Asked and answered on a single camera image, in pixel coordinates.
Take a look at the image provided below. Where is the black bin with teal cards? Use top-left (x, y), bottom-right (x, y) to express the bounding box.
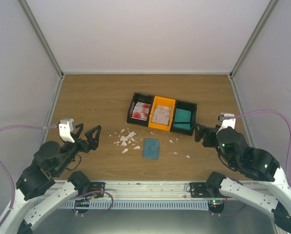
top-left (170, 100), bottom-right (197, 136)

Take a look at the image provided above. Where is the yellow bin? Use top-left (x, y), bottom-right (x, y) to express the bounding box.
top-left (148, 96), bottom-right (176, 132)

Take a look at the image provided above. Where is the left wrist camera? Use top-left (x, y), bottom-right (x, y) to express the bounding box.
top-left (58, 118), bottom-right (76, 143)

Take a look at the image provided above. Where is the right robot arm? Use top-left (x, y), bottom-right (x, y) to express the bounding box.
top-left (195, 123), bottom-right (291, 234)

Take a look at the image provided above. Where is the red and white card stack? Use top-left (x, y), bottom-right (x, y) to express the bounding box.
top-left (131, 102), bottom-right (150, 121)

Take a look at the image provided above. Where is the teal card stack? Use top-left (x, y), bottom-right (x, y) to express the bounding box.
top-left (173, 108), bottom-right (191, 130)

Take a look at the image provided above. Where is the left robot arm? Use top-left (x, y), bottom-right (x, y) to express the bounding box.
top-left (0, 119), bottom-right (102, 234)

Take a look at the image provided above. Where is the black bin with red cards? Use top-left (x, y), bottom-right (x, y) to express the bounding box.
top-left (126, 93), bottom-right (154, 127)

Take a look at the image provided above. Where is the aluminium frame post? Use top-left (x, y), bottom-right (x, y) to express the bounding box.
top-left (229, 0), bottom-right (279, 79)
top-left (18, 0), bottom-right (64, 79)

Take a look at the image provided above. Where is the white perforated cable duct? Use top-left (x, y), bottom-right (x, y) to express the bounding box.
top-left (61, 200), bottom-right (208, 211)

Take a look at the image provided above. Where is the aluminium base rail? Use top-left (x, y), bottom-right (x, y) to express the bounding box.
top-left (86, 180), bottom-right (234, 201)

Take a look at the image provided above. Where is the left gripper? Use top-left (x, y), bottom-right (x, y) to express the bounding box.
top-left (54, 122), bottom-right (102, 175)

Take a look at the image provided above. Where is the right aluminium frame post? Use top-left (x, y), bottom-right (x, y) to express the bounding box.
top-left (229, 0), bottom-right (279, 79)

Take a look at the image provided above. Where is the blue leather card holder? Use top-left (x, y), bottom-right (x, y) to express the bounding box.
top-left (143, 138), bottom-right (160, 160)

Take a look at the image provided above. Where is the left aluminium frame post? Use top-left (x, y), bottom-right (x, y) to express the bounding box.
top-left (18, 0), bottom-right (64, 79)

